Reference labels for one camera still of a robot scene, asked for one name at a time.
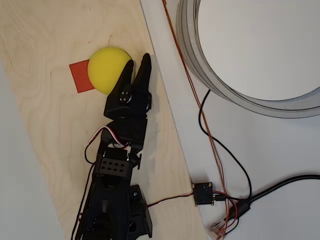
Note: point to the red square marker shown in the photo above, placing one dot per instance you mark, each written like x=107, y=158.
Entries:
x=78, y=77

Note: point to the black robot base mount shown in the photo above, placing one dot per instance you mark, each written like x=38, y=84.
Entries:
x=140, y=207

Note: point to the yellow round foam disc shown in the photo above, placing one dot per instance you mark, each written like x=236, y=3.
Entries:
x=107, y=67

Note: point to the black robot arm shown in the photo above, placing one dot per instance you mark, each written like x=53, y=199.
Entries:
x=110, y=185

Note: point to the small black circuit board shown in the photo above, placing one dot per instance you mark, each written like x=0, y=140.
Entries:
x=203, y=193

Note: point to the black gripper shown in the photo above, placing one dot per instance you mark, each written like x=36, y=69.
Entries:
x=133, y=103

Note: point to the grey round lamp base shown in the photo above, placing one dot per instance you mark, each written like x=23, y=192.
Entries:
x=190, y=50

